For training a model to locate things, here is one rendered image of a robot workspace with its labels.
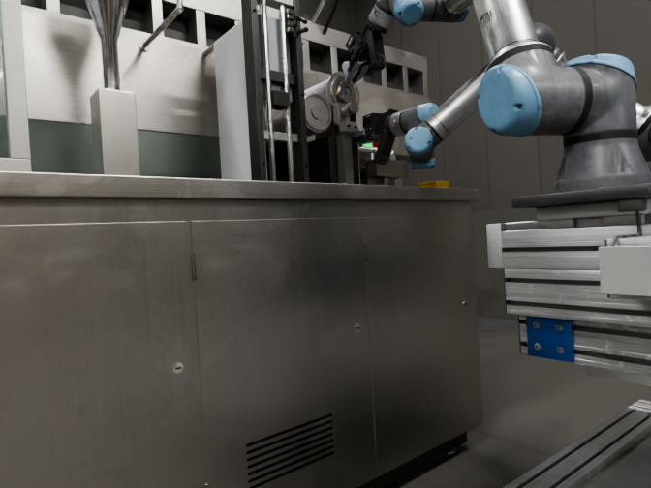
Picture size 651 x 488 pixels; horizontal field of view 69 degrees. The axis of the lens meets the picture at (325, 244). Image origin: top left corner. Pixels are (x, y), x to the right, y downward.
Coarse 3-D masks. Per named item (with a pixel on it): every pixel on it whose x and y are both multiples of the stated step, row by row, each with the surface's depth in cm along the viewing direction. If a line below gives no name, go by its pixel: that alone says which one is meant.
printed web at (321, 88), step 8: (312, 88) 167; (320, 88) 162; (264, 104) 167; (264, 112) 167; (280, 112) 159; (264, 120) 167; (280, 120) 160; (264, 128) 167; (280, 128) 161; (264, 144) 142; (280, 144) 172
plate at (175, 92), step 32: (32, 32) 133; (64, 32) 138; (96, 32) 143; (32, 64) 132; (64, 64) 138; (96, 64) 143; (128, 64) 149; (160, 64) 155; (192, 64) 162; (32, 96) 132; (64, 96) 137; (160, 96) 155; (192, 96) 162; (384, 96) 222; (160, 128) 155; (192, 128) 162
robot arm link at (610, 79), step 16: (576, 64) 82; (592, 64) 81; (608, 64) 80; (624, 64) 80; (592, 80) 79; (608, 80) 79; (624, 80) 80; (592, 96) 79; (608, 96) 79; (624, 96) 80; (592, 112) 80; (608, 112) 80; (624, 112) 80; (576, 128) 82; (592, 128) 81; (608, 128) 80; (624, 128) 80
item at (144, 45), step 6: (180, 6) 129; (174, 12) 131; (180, 12) 130; (168, 18) 135; (174, 18) 134; (162, 24) 138; (168, 24) 137; (156, 30) 142; (162, 30) 140; (150, 36) 145; (156, 36) 144; (144, 42) 149; (150, 42) 148; (144, 48) 152; (150, 48) 153
